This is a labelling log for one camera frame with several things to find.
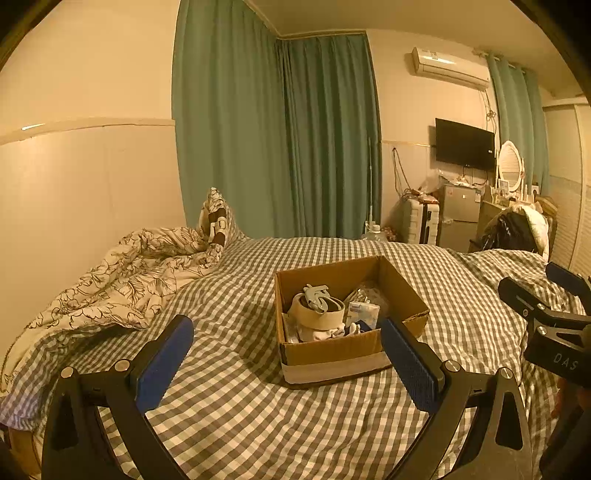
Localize floral duvet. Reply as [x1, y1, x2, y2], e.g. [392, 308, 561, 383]
[0, 225, 232, 402]

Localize person's right hand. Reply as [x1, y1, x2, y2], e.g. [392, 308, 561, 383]
[551, 376, 571, 420]

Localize white air conditioner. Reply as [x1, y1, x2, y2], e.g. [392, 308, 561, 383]
[409, 47, 491, 91]

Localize air conditioner cables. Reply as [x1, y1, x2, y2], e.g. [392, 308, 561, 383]
[482, 90, 500, 136]

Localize patterned pillow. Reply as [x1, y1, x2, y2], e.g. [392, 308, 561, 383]
[198, 187, 246, 253]

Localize black jacket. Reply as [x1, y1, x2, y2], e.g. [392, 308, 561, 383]
[479, 212, 539, 253]

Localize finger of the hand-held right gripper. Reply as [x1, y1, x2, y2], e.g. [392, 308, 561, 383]
[498, 276, 591, 334]
[546, 261, 591, 302]

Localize white louvred wardrobe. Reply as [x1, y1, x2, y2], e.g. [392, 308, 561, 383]
[542, 99, 591, 278]

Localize white cloth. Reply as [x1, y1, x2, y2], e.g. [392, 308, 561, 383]
[284, 320, 347, 343]

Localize grey hair claw clip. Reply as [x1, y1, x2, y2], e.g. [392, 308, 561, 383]
[302, 284, 331, 311]

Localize green window curtain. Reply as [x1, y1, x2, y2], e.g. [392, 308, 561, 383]
[486, 53, 550, 197]

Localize white suitcase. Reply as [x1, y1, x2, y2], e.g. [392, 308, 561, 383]
[401, 197, 442, 246]

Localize white oval vanity mirror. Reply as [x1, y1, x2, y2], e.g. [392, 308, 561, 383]
[496, 140, 527, 193]

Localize orange wall cable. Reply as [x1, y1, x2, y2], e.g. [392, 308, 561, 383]
[391, 148, 413, 195]

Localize beige tape roll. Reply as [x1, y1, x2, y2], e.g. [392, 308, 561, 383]
[290, 295, 346, 330]

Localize grey small fridge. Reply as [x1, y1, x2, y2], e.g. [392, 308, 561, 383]
[436, 184, 484, 254]

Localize clear plastic bag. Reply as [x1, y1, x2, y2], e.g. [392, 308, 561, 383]
[353, 281, 391, 306]

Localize dressing table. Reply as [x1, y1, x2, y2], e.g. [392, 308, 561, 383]
[479, 198, 514, 241]

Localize white jacket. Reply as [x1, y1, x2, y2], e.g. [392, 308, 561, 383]
[518, 205, 553, 257]

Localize blue tissue packet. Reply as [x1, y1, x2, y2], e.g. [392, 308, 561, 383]
[348, 301, 380, 330]

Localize white pole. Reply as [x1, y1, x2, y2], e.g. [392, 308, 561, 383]
[366, 137, 376, 227]

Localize brown cardboard box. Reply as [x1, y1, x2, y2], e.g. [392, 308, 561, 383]
[274, 256, 431, 389]

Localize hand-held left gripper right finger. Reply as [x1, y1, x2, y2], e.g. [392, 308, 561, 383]
[379, 318, 533, 480]

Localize black wall television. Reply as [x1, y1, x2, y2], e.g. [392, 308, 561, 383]
[435, 118, 496, 171]

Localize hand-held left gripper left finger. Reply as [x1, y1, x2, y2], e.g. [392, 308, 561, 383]
[41, 315, 195, 480]

